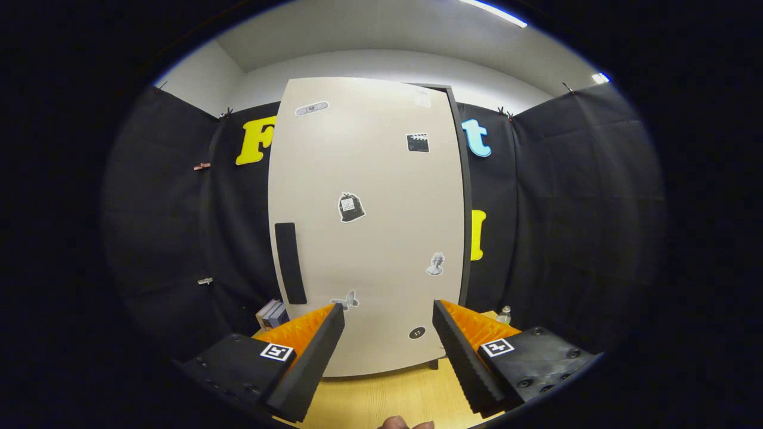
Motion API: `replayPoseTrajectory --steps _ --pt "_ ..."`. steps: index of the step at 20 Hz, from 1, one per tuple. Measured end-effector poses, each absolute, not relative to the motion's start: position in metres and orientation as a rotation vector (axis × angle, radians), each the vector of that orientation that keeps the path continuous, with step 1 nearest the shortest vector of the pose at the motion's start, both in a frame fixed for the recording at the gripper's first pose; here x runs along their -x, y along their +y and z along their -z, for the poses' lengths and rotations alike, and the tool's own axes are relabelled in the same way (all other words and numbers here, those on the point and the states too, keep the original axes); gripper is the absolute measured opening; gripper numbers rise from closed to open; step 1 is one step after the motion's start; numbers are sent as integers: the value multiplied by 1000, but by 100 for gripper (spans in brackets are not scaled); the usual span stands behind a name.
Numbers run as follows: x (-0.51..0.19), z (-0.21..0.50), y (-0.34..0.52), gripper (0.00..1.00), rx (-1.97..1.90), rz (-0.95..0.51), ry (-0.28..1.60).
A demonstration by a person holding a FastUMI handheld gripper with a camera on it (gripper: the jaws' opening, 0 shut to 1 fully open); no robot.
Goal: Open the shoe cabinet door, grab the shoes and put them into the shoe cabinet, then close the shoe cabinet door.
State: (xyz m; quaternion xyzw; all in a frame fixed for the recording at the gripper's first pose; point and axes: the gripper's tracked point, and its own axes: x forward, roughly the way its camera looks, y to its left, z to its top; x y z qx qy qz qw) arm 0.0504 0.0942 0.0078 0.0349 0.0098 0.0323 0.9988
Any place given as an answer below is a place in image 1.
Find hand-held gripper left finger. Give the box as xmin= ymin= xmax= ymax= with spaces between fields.
xmin=179 ymin=303 xmax=346 ymax=424

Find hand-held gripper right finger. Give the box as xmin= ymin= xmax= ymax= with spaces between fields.
xmin=432 ymin=299 xmax=600 ymax=418

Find black door handle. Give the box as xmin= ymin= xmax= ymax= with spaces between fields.
xmin=274 ymin=222 xmax=308 ymax=305

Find dark grey shoe cabinet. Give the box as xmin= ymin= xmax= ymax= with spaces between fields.
xmin=417 ymin=83 xmax=474 ymax=370

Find white spine book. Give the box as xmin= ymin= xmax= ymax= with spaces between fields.
xmin=255 ymin=298 xmax=281 ymax=328

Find long ceiling light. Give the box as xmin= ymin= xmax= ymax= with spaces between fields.
xmin=459 ymin=0 xmax=528 ymax=28

